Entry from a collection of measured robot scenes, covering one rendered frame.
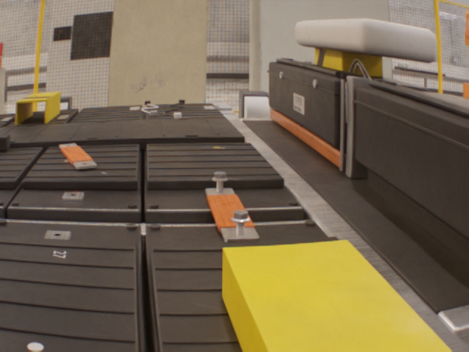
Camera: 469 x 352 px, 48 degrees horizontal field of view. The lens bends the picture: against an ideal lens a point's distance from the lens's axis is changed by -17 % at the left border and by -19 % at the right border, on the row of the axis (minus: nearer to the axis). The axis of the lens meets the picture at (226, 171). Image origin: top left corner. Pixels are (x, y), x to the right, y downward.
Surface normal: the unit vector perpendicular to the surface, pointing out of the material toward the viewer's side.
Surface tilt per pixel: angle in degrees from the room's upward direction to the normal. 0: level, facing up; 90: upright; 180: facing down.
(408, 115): 90
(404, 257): 0
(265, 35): 90
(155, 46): 90
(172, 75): 90
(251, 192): 0
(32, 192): 0
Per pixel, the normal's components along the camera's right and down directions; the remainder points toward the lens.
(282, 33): 0.12, 0.21
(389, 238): 0.02, -0.98
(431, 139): -0.99, 0.01
